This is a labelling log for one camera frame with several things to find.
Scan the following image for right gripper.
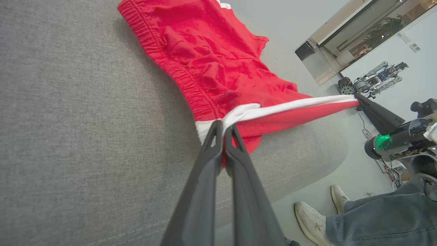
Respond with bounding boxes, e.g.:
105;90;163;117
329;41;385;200
354;93;437;161

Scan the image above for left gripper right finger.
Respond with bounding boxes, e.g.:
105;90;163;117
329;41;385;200
225;124;301;246

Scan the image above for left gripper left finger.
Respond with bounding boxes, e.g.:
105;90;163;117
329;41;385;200
160;119;224;246

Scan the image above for red shorts with white stripe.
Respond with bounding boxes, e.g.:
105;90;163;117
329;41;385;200
117;0;360;168

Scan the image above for white sneaker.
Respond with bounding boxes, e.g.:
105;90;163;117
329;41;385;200
294;201;334;246
330;184;351;215

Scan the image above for blue jeans leg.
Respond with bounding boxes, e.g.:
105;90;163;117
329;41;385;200
325;192;437;246
345;174;427;214

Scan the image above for glass window partition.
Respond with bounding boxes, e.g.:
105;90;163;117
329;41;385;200
295;0;437;86

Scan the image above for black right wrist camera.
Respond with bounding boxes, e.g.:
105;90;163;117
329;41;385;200
411;98;437;119

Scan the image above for floor cable bundle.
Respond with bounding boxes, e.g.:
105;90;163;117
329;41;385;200
375;158;404;191

